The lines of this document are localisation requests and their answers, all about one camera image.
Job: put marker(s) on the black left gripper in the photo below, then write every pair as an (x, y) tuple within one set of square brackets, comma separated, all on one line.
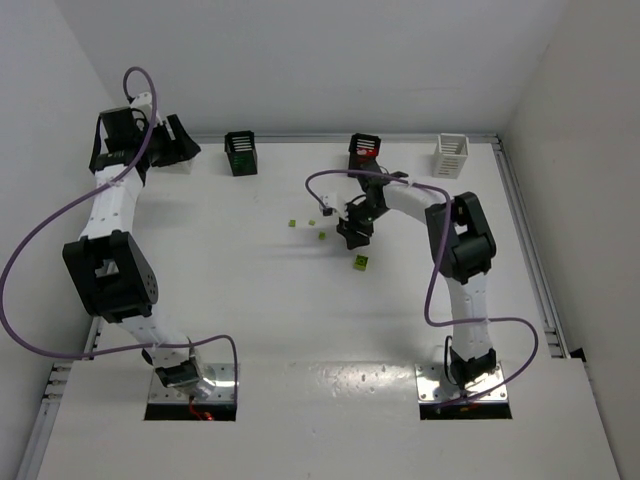
[(167, 141)]

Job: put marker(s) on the white bin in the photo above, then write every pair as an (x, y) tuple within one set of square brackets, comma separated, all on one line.
[(450, 155), (179, 168)]

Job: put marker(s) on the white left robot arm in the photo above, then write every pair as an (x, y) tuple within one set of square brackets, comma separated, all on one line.
[(112, 276)]

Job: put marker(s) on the white bin far right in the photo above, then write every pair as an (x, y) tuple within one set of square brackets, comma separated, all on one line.
[(450, 155)]

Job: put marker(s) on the lime lego brick mid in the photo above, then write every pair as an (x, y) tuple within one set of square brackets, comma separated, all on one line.
[(361, 262)]

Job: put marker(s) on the black bin right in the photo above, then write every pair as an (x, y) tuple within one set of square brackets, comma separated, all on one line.
[(359, 139)]

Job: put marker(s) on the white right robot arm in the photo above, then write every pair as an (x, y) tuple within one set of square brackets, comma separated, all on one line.
[(462, 249)]

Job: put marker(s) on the black bin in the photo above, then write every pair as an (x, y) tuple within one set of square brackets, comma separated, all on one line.
[(359, 139), (241, 152)]

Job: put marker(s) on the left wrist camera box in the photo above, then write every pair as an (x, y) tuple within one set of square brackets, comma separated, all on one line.
[(144, 103)]

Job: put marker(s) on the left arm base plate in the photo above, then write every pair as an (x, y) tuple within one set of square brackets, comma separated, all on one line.
[(215, 387)]

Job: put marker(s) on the black bin left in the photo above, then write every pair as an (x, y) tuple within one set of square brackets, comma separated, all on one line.
[(241, 152)]

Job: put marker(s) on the white bin far left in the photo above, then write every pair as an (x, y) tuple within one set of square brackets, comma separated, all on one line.
[(179, 168)]

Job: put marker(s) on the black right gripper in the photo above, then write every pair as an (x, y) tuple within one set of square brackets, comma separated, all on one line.
[(356, 226)]

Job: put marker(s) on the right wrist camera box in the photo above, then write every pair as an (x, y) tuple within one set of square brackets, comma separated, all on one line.
[(333, 204)]

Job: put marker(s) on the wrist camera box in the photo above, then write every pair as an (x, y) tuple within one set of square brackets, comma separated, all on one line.
[(333, 204), (144, 103)]

